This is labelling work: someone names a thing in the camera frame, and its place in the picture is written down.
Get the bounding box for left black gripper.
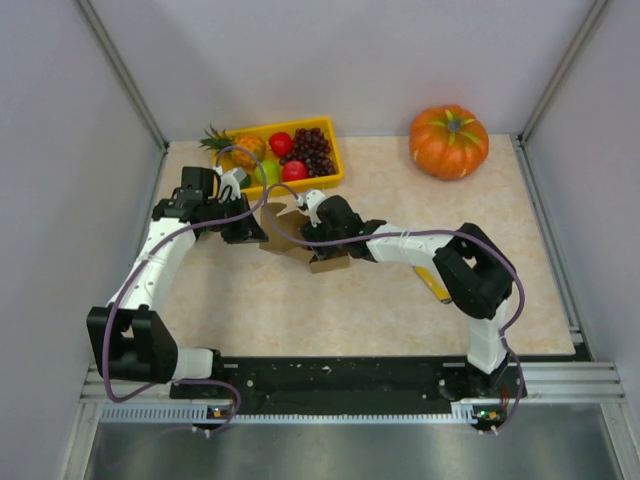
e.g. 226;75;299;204
203;192;268;244

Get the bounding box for brown cardboard express box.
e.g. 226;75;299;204
258;200;351;275

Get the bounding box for yellow utility knife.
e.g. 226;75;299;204
414;267;452;304

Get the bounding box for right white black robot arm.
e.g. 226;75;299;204
296;190;514;396

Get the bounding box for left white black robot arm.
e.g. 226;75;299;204
87;167;268;397

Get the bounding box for yellow plastic tray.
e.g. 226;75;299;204
211;117;344;200

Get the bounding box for green toy pear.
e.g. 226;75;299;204
254;160;280;186

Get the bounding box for red toy apple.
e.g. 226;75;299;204
281;160;309;183

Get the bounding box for purple toy grapes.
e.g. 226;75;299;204
279;127;337;179

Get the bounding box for red toy tomato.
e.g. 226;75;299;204
269;132;294;158

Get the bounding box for toy pineapple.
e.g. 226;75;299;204
199;126;266;170

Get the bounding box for orange toy pumpkin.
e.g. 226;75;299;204
409;104;490;180

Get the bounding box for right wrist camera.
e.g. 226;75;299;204
295;189;327;227

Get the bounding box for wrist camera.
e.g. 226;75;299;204
214;166;251;203
295;189;327;227

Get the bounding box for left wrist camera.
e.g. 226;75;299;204
214;166;251;203

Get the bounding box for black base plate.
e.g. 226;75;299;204
169;355;529;416

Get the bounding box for aluminium rail frame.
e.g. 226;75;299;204
80;362;626;403

